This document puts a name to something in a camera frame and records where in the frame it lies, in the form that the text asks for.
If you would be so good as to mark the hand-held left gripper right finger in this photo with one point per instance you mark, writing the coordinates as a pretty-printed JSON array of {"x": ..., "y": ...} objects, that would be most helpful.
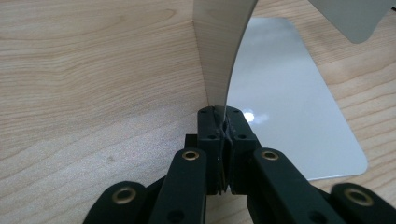
[{"x": 241, "y": 140}]

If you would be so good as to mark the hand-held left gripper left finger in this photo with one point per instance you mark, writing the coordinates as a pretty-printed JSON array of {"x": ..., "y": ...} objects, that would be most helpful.
[{"x": 213, "y": 140}]

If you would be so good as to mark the silver metal expandable bookend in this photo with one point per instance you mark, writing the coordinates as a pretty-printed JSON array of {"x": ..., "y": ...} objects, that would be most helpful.
[{"x": 280, "y": 93}]

